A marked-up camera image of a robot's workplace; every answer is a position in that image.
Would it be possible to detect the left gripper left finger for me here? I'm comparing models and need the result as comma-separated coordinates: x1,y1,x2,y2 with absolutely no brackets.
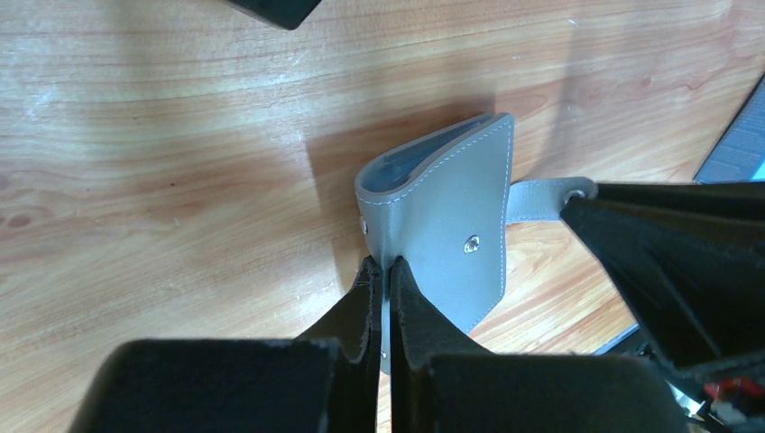
70,258,383,432

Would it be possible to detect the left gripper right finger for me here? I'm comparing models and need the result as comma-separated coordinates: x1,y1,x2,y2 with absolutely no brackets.
390,258,687,432

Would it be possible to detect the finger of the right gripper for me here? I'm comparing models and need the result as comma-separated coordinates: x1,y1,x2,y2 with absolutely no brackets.
561,182,764,382

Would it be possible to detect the blue card on table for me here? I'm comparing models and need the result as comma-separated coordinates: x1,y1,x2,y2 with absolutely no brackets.
694,77,764,184

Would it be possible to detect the black organizer tray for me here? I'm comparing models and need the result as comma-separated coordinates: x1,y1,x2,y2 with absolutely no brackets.
226,0,321,31

